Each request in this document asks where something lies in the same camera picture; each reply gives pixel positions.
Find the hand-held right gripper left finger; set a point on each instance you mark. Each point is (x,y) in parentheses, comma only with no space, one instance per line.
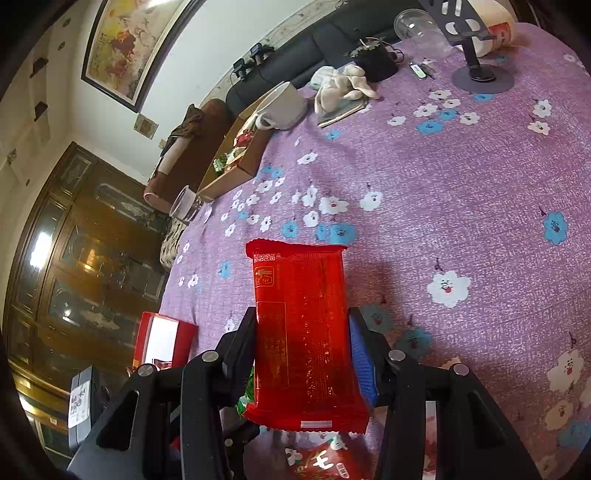
(240,344)

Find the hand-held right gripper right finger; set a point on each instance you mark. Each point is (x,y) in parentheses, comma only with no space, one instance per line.
(362,364)

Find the red gift box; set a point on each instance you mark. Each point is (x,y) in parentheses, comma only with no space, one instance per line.
(182,337)

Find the plain red snack packet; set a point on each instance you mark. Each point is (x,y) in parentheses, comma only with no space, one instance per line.
(300,332)

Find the green snack packet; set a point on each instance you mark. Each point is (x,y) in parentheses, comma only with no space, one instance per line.
(245,397)

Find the red and white snack packet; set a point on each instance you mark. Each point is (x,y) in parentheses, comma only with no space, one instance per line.
(431,431)

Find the red packet with white print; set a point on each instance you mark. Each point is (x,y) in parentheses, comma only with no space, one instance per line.
(323,461)

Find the patterned seat cushion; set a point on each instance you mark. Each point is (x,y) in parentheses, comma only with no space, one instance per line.
(171,235)

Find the clear plastic cup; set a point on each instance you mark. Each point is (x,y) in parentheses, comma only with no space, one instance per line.
(184,205)

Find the black box with white label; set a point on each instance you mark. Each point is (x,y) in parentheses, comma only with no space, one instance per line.
(83,406)

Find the brown cardboard box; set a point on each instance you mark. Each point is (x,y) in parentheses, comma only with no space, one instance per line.
(240,173)

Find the dark wooden cabinet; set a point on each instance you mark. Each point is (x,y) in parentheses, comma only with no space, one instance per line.
(83,258)

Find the purple floral tablecloth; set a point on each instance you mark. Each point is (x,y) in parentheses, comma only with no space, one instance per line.
(461,207)

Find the brown chair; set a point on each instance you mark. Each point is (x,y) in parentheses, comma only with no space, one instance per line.
(182,164)

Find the heap of assorted candy packets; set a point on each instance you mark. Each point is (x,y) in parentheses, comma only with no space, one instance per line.
(235,150)

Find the olive cloth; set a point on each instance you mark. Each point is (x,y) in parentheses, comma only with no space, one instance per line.
(189,122)

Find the white mug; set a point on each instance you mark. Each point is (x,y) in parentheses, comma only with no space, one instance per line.
(284,106)

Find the thin book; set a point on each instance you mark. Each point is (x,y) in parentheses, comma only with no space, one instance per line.
(344,113)

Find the white plush toy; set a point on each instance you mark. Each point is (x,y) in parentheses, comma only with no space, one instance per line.
(344,85)

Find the dark sofa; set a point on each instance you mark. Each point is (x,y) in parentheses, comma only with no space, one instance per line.
(295,55)

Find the black plant pot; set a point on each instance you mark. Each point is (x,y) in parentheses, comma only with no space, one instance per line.
(381,62)

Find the black phone stand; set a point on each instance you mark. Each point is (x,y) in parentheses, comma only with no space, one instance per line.
(480,76)

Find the framed painting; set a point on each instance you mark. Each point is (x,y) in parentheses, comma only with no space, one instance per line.
(129,46)

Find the white paper tub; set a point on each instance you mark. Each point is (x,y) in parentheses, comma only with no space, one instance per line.
(501,25)

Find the small wall frame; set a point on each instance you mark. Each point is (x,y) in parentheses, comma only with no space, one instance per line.
(145,125)

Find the black camera device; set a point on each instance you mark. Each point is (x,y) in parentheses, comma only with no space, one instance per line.
(258,53)
(240,69)

